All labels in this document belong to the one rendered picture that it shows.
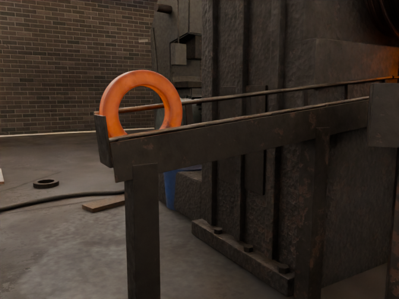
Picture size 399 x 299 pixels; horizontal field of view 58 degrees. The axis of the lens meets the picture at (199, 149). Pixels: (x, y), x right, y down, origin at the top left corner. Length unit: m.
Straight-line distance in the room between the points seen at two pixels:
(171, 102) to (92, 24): 6.37
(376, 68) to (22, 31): 6.10
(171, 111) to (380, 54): 0.90
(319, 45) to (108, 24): 6.22
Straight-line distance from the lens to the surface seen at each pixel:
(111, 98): 0.77
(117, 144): 0.75
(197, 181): 1.92
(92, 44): 7.10
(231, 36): 1.57
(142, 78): 0.79
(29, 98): 6.85
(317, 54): 1.23
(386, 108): 0.88
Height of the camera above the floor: 0.70
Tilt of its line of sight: 9 degrees down
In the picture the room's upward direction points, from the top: straight up
